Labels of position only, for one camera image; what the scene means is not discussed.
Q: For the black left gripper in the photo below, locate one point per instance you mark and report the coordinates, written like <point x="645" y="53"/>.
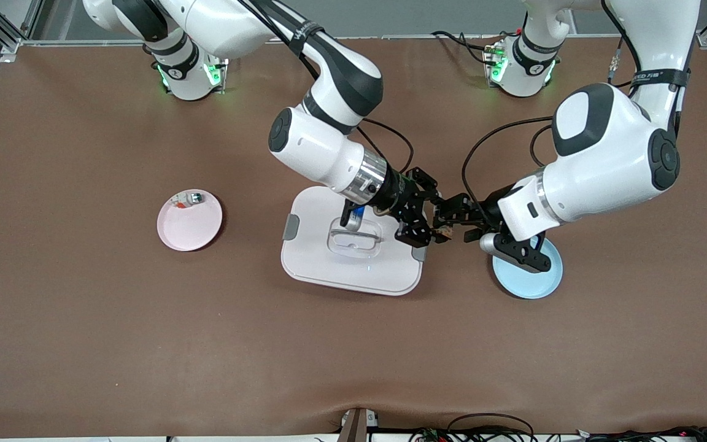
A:
<point x="486" y="212"/>

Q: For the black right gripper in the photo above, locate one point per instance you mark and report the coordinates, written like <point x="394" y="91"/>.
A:
<point x="400" y="191"/>

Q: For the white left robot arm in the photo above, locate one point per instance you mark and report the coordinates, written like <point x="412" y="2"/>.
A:
<point x="611" y="153"/>

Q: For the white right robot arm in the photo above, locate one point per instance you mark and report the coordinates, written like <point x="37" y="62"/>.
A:
<point x="316" y="147"/>

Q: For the white lidded plastic storage box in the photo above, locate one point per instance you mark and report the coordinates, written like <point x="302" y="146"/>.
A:
<point x="316" y="258"/>

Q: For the light blue round plate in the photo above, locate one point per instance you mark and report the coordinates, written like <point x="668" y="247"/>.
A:
<point x="531" y="285"/>

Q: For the pink round plate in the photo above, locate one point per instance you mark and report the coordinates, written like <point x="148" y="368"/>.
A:
<point x="189" y="227"/>

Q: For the small red white component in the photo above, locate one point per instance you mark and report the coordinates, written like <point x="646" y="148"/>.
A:
<point x="178" y="202"/>

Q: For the small silver switch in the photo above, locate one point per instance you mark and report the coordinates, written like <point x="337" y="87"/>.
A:
<point x="195" y="197"/>

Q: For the metal wedge bracket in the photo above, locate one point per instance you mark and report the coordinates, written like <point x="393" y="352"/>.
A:
<point x="355" y="426"/>

